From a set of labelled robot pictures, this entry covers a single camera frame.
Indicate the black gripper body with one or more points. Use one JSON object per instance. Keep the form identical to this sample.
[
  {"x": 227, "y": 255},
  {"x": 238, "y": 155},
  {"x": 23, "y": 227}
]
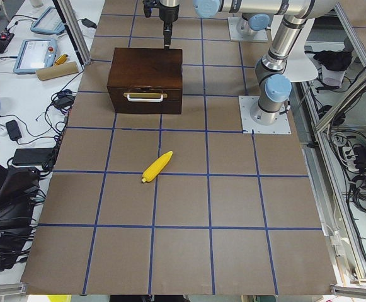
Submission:
[{"x": 167, "y": 13}]

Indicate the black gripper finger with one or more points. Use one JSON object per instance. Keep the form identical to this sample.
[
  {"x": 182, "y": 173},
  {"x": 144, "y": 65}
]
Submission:
[{"x": 167, "y": 34}]

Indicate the dark wooden drawer box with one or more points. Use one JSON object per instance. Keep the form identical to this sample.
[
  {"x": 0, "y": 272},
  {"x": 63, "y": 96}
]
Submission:
[{"x": 146, "y": 70}]

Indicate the yellow toy corn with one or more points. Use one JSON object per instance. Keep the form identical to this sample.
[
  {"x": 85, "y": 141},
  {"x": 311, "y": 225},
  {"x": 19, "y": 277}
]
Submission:
[{"x": 156, "y": 167}]

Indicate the black power brick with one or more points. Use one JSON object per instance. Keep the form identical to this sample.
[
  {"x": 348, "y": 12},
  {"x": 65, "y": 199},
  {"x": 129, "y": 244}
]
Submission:
[{"x": 88, "y": 23}]

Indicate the yellow tool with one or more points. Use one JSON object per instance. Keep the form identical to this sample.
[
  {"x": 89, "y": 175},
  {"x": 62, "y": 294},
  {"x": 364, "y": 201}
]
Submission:
[{"x": 61, "y": 60}]

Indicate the blue teach pendant far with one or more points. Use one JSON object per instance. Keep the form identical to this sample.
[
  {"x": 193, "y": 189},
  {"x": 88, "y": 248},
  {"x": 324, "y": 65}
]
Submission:
[{"x": 49, "y": 23}]

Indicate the blue teach pendant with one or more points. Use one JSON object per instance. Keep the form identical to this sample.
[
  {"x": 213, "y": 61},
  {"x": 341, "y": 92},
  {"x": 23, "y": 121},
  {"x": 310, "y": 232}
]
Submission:
[
  {"x": 35, "y": 54},
  {"x": 49, "y": 23}
]

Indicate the cardboard tube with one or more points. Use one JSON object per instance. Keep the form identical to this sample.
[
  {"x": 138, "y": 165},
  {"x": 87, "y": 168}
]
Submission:
[{"x": 56, "y": 71}]

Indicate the blue teach pendant near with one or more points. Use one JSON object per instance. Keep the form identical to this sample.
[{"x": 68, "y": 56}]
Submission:
[{"x": 35, "y": 54}]

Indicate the black smartphone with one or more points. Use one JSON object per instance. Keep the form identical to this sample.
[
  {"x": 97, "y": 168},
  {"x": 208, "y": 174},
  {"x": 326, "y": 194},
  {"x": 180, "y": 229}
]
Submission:
[{"x": 13, "y": 130}]

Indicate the black power adapter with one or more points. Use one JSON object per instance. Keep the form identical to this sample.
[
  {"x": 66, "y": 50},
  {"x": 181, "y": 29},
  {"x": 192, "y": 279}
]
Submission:
[{"x": 31, "y": 156}]

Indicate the white power strip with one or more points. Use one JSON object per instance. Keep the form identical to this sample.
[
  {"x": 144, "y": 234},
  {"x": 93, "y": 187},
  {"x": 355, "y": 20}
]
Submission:
[{"x": 345, "y": 151}]

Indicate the white drawer handle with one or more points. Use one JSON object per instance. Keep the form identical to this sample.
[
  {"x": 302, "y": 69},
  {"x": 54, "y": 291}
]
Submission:
[{"x": 145, "y": 97}]

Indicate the aluminium frame post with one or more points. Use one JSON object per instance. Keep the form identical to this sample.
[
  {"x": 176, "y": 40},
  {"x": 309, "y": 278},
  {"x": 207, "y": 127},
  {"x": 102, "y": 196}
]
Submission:
[{"x": 69, "y": 20}]

